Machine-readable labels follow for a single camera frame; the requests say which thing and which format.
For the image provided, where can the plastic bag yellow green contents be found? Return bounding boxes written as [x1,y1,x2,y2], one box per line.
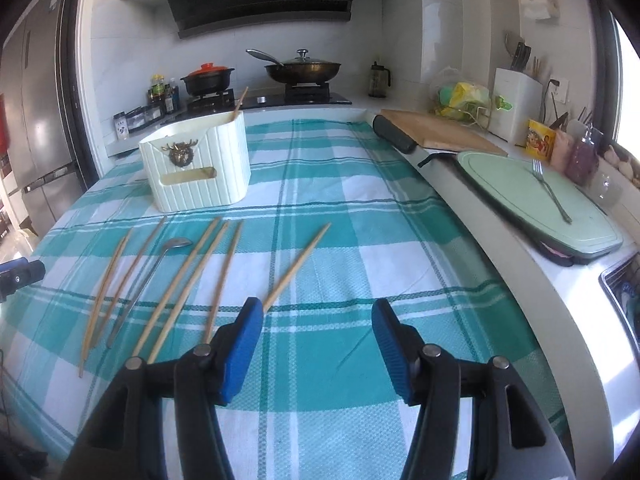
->
[430,67,501,126]

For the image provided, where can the black padded roll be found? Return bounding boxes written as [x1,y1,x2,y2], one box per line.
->
[374,115,418,154]

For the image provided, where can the glass pitcher dark frame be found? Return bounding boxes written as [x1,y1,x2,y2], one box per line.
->
[369,61,392,98]

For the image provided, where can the dark wok with handle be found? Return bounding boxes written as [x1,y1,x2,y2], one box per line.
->
[246,49,343,86]

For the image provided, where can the glass wok lid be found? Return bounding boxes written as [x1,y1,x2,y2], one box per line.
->
[280,49,328,68]

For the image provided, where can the steel cleaver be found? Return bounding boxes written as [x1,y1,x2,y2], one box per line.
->
[504,32,523,68]

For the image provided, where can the metal spoon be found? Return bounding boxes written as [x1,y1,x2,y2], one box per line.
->
[105,237,194,349]

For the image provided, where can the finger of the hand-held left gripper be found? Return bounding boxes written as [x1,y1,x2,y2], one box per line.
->
[0,257,46,303]

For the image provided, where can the stainless steel fridge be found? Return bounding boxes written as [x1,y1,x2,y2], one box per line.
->
[0,0,96,238]

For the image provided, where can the black clay pot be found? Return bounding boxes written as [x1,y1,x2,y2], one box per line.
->
[180,72,236,97]

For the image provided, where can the green cutting board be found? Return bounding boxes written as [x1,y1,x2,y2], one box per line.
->
[456,151,623,256]

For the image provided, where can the pink jar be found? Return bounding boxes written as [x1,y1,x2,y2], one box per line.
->
[550,130,576,171]

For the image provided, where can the black flat pan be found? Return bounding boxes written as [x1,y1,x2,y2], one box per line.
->
[417,152,623,266]

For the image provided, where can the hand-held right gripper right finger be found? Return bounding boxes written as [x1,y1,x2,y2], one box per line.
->
[371,299,576,480]

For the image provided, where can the teal plaid tablecloth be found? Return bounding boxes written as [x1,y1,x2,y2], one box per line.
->
[0,117,568,480]

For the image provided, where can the white knife block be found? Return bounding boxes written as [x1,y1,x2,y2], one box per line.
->
[492,67,544,148]

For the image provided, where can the white ribbed utensil holder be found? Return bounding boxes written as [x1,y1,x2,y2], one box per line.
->
[139,110,252,212]

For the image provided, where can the purple soap dispenser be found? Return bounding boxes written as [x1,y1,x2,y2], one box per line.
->
[565,122,601,185]

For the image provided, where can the yellow printed box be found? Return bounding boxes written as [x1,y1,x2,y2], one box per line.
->
[526,119,557,157]

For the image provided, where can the clear drinking glass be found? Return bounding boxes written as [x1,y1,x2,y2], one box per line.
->
[590,172,623,208]

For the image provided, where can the steel sink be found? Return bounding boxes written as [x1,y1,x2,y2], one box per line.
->
[597,255,640,341]

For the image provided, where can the wooden cutting board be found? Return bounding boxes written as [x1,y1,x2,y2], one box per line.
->
[377,108,508,156]

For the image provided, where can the black gas stove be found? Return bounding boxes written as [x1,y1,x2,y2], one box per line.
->
[185,82,353,111]

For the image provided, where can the clear seasoning box set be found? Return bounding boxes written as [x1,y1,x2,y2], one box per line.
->
[127,106,163,128]

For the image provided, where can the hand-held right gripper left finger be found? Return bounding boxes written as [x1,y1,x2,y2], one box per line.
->
[60,297,264,480]

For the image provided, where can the metal fork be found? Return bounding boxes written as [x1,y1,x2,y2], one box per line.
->
[531,158,573,224]

